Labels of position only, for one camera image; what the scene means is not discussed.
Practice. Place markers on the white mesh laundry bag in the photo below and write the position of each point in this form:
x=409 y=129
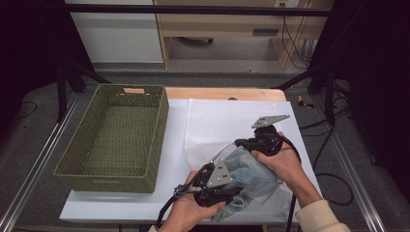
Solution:
x=219 y=122

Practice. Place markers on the green woven basket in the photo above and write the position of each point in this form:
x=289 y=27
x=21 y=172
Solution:
x=83 y=148

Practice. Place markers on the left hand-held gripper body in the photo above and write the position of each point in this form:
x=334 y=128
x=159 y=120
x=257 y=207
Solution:
x=219 y=183

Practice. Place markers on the black horizontal bar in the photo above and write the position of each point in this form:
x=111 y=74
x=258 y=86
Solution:
x=193 y=9

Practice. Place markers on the person's right hand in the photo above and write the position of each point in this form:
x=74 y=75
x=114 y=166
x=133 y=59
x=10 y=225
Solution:
x=286 y=167

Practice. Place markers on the white table board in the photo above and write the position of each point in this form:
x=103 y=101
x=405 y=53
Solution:
x=174 y=129

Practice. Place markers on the black metal stand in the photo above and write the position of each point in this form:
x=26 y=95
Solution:
x=62 y=93
x=328 y=93

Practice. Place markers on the person's left hand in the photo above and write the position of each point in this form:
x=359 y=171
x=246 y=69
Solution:
x=183 y=212

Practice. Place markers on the black curtain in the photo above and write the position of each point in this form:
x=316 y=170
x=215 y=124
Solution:
x=377 y=64
x=29 y=48

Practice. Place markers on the blue denim jeans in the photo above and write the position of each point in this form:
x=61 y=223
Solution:
x=254 y=180

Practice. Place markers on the white cabinet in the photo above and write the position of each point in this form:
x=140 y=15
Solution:
x=119 y=38

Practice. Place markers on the wooden desk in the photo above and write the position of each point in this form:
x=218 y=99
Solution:
x=219 y=27

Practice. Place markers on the yellow and black tool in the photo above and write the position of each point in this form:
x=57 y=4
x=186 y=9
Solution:
x=303 y=102

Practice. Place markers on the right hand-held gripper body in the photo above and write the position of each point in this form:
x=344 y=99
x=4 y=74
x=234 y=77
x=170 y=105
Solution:
x=267 y=141

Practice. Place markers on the aluminium rail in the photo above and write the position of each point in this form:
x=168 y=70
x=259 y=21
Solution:
x=354 y=174
x=35 y=167

